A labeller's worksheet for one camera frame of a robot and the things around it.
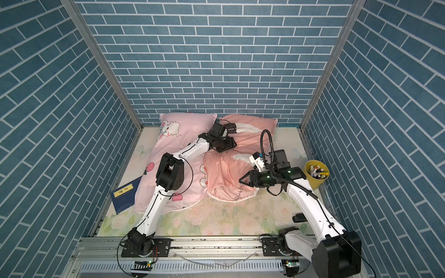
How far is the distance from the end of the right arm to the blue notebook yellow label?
1.93 feet

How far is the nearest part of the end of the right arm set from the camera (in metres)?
0.56

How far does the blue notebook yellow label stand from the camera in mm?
864
